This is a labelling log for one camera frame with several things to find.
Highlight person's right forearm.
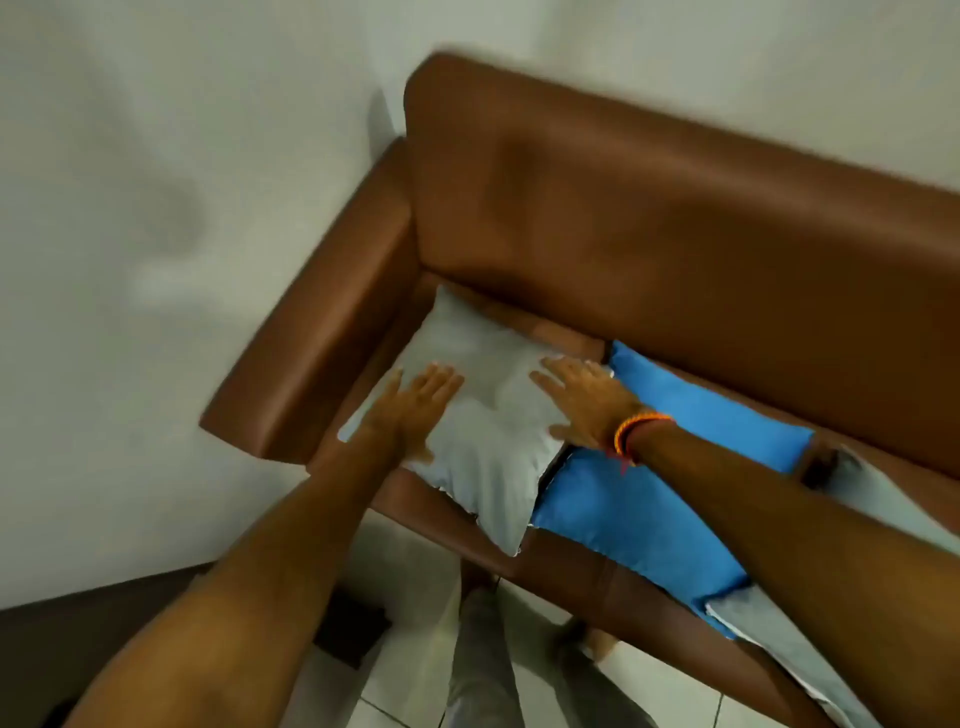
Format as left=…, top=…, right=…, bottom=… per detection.
left=626, top=418, right=960, bottom=728

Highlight person's left forearm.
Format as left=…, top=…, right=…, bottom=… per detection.
left=63, top=431, right=410, bottom=728

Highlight blue pillow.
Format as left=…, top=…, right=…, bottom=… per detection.
left=531, top=341, right=817, bottom=639

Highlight orange thread bracelet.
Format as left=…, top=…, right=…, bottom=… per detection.
left=610, top=410, right=676, bottom=475

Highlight grey trousers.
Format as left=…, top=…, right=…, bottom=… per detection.
left=446, top=581, right=661, bottom=728

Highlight light grey pillow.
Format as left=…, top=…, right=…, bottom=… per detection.
left=705, top=446, right=960, bottom=728
left=337, top=285, right=612, bottom=558

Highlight person's left hand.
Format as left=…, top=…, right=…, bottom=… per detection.
left=351, top=363, right=465, bottom=471

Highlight brown leather sofa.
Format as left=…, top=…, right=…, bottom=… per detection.
left=198, top=51, right=960, bottom=728

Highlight person's right hand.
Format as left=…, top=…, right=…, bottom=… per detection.
left=529, top=356, right=646, bottom=453

